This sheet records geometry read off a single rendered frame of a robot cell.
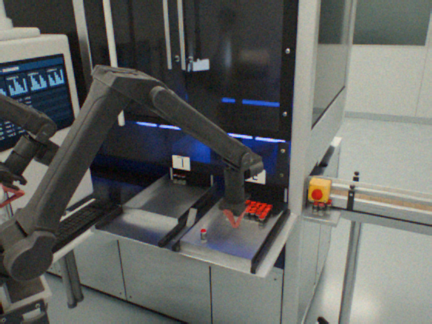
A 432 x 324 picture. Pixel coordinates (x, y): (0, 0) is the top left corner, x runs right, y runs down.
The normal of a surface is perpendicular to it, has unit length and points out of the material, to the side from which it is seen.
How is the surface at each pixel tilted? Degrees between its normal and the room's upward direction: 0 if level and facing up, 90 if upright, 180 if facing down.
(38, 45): 90
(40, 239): 100
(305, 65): 90
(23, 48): 90
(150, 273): 90
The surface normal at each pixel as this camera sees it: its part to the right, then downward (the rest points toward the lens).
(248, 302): -0.43, 0.36
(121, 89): 0.68, 0.42
